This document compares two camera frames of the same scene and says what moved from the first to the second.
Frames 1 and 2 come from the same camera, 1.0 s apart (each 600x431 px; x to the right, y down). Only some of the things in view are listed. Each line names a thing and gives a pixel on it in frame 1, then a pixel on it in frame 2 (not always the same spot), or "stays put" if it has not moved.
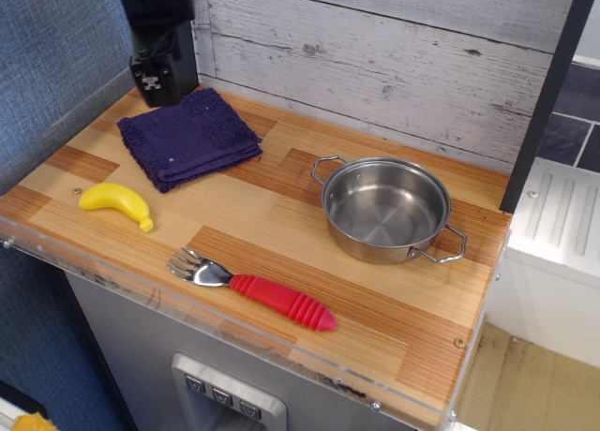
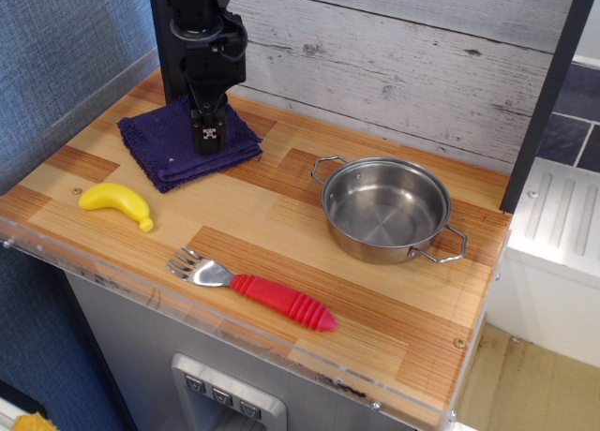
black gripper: x=156 y=52 -> x=212 y=66
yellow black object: x=33 y=422 stays put
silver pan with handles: x=387 y=210 stays put
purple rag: x=202 y=137 stays put
